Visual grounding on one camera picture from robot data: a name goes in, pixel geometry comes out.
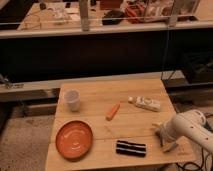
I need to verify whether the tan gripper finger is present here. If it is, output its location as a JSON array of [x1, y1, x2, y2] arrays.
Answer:
[[152, 123, 162, 130], [162, 142, 178, 152]]

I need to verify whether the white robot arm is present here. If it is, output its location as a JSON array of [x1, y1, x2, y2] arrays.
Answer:
[[153, 110, 213, 154]]

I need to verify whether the orange ceramic bowl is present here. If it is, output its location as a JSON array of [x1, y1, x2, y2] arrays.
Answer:
[[55, 120, 93, 160]]

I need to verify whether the white plastic bottle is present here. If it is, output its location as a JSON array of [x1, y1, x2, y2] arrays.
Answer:
[[128, 96, 161, 112]]

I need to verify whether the black white striped cloth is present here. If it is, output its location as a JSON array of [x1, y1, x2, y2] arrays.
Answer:
[[116, 140, 146, 157]]

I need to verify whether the orange carrot toy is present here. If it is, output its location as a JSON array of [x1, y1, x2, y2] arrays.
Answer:
[[106, 104, 120, 121]]

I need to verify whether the black storage crate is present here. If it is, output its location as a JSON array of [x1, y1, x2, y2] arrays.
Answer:
[[181, 52, 213, 83]]

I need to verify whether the translucent plastic cup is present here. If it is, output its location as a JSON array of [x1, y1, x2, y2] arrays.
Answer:
[[63, 90, 80, 112]]

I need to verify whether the black bag on bench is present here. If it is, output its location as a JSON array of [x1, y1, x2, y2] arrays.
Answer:
[[102, 10, 124, 25]]

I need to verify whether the red tool on bench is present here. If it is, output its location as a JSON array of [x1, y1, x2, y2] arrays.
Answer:
[[125, 3, 145, 24]]

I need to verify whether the black cable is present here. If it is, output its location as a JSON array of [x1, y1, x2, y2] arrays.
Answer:
[[175, 113, 213, 171]]

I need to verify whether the metal post right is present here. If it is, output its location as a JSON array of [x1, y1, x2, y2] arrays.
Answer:
[[168, 0, 182, 27]]

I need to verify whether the metal post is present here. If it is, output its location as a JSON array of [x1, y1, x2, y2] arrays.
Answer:
[[79, 0, 90, 31], [168, 0, 182, 27]]

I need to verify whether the metal post left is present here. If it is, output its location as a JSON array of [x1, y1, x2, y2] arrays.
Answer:
[[79, 0, 90, 31]]

